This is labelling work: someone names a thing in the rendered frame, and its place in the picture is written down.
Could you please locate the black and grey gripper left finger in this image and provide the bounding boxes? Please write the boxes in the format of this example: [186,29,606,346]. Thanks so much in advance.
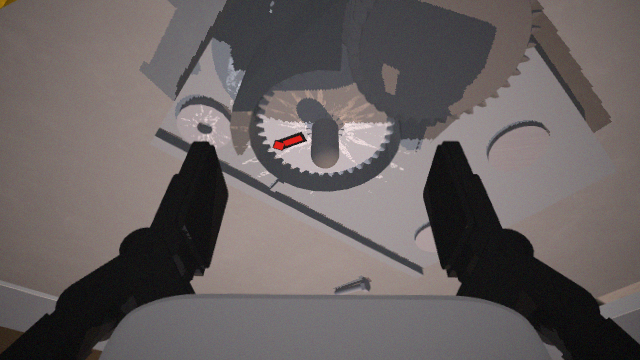
[0,141,228,360]

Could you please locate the grey toothed gear with red arrow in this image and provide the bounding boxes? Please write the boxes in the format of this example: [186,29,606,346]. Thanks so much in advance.
[256,43,395,177]

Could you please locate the grey hex-head bolt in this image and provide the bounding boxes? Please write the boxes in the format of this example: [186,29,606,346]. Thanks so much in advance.
[334,279,371,295]

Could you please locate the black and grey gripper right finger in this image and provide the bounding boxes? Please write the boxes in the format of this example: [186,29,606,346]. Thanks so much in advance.
[423,141,640,360]

